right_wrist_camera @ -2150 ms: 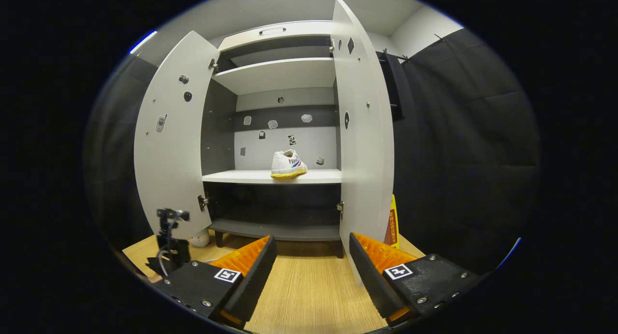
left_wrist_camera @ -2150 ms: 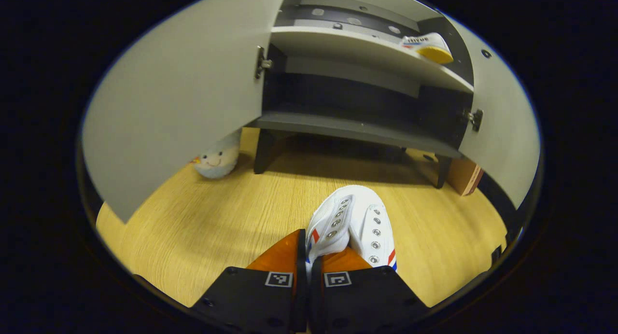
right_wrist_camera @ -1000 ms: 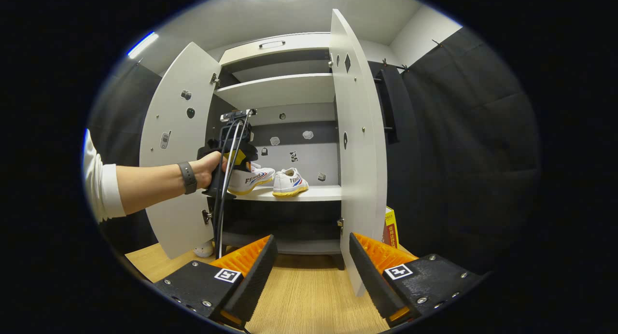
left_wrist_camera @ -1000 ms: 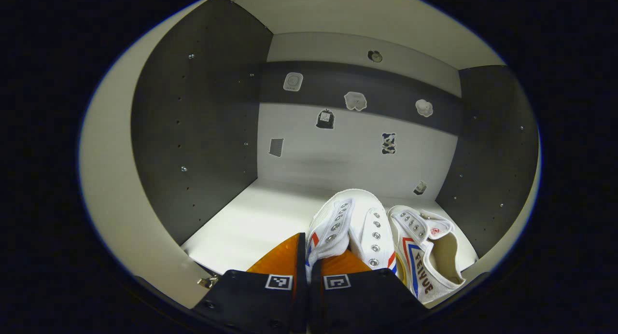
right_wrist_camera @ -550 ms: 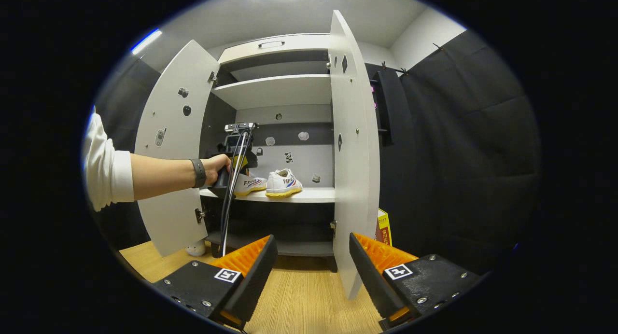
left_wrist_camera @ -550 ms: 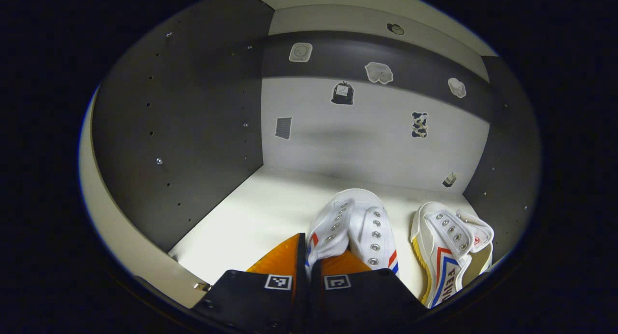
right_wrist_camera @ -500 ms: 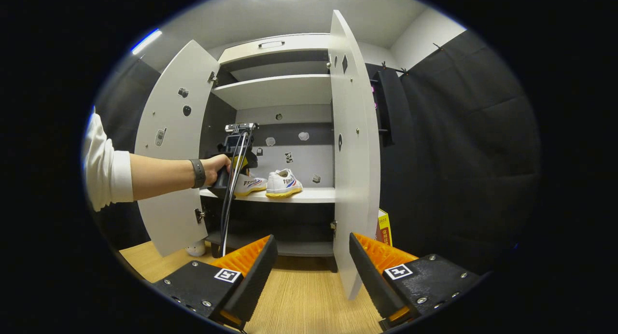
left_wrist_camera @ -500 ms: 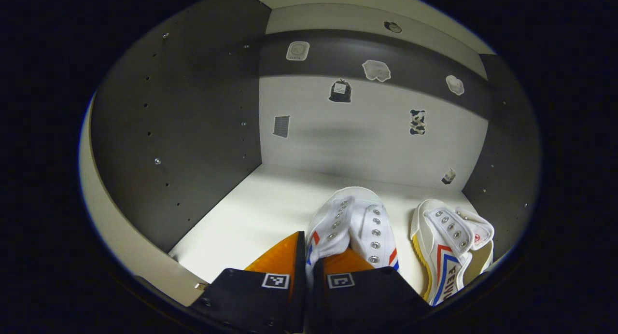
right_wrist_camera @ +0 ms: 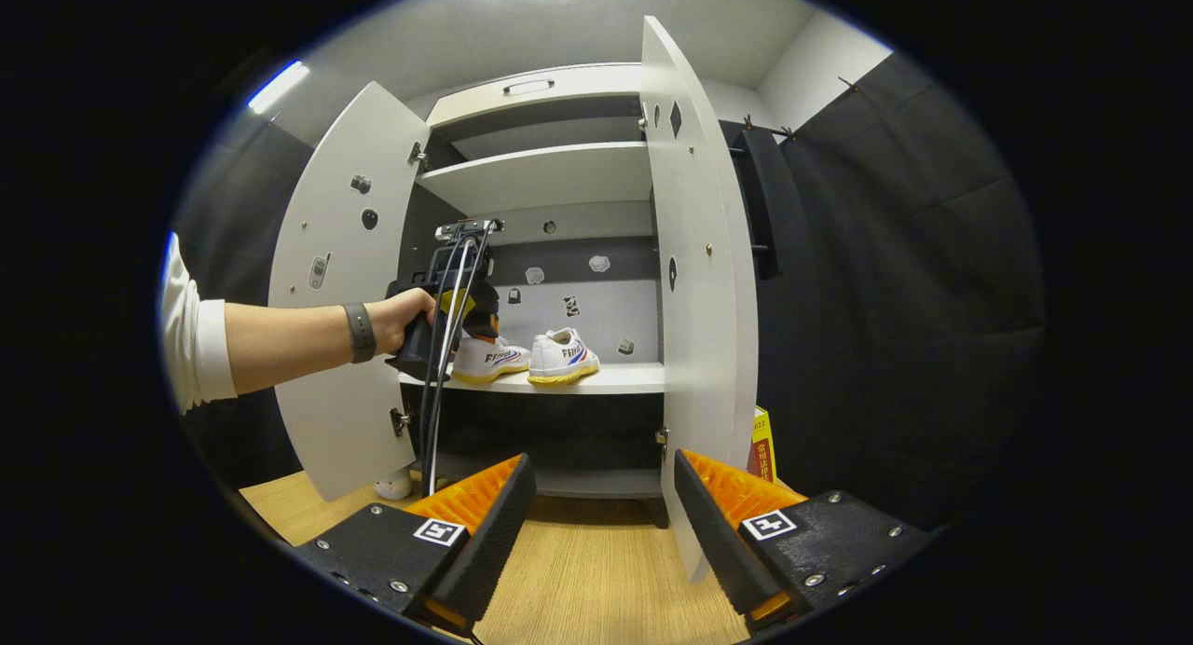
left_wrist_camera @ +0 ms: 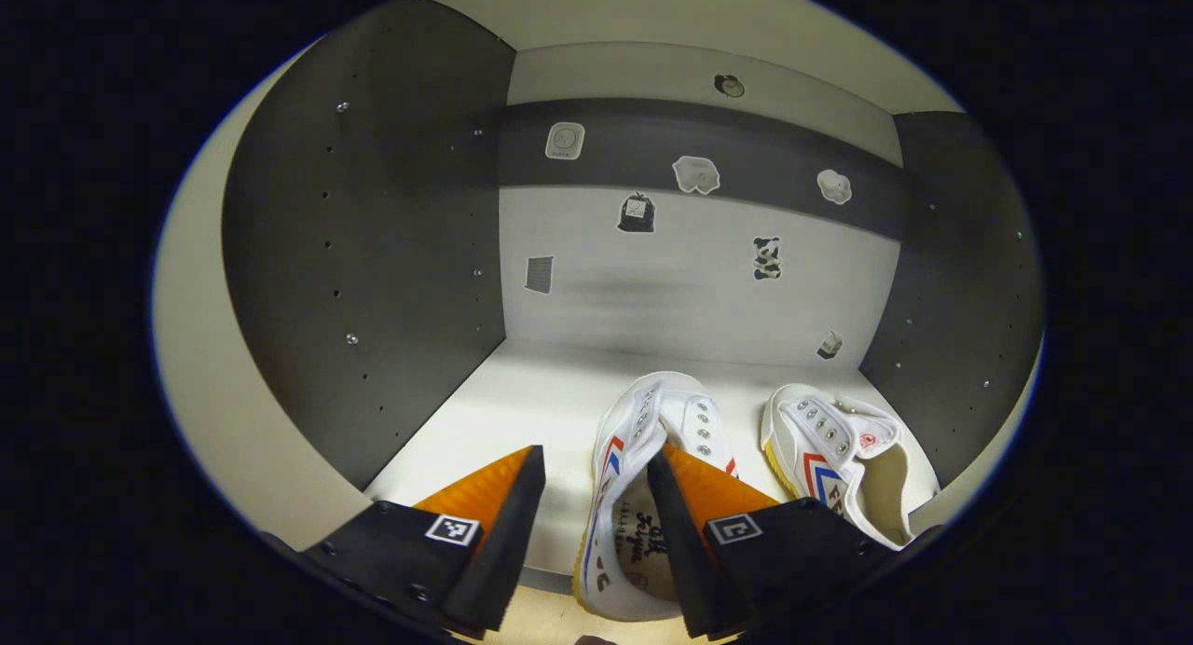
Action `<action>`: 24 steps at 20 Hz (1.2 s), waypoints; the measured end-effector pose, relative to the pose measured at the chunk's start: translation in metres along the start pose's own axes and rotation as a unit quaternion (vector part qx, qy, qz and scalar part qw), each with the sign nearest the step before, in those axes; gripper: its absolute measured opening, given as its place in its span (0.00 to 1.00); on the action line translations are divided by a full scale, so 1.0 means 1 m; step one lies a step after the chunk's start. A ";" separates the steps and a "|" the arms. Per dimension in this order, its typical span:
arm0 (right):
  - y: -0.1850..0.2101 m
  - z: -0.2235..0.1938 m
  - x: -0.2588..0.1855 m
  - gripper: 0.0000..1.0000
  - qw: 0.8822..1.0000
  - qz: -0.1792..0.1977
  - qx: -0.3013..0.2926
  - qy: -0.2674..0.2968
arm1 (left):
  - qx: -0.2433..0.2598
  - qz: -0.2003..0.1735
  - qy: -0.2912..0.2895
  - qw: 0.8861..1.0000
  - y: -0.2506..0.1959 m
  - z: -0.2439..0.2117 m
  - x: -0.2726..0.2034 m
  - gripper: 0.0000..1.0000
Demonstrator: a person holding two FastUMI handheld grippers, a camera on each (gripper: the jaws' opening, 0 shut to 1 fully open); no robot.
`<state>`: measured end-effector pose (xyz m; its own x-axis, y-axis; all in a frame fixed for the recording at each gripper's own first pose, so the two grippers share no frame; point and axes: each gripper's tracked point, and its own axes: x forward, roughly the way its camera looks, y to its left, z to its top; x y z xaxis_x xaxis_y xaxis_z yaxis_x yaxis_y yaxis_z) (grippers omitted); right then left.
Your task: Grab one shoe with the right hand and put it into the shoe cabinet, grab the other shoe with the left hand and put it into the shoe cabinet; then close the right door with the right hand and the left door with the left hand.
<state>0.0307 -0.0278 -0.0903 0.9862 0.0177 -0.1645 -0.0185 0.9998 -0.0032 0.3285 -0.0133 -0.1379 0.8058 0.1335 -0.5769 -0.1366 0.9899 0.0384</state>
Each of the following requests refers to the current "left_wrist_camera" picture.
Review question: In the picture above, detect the white shoe cabinet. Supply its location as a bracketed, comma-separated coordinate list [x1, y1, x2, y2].
[154, 0, 1045, 599]

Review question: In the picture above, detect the white canvas shoe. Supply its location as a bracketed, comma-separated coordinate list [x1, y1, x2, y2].
[761, 384, 919, 551]
[576, 372, 737, 623]

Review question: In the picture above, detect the white cabinet door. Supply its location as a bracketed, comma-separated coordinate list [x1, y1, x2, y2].
[154, 48, 374, 553]
[909, 342, 1043, 534]

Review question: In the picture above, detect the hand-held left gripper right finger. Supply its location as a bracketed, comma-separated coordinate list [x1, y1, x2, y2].
[648, 445, 924, 638]

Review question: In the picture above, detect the white cabinet shelf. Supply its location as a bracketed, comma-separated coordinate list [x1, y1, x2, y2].
[410, 0, 961, 115]
[363, 337, 942, 595]

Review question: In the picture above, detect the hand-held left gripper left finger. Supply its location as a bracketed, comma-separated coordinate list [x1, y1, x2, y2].
[303, 445, 547, 637]

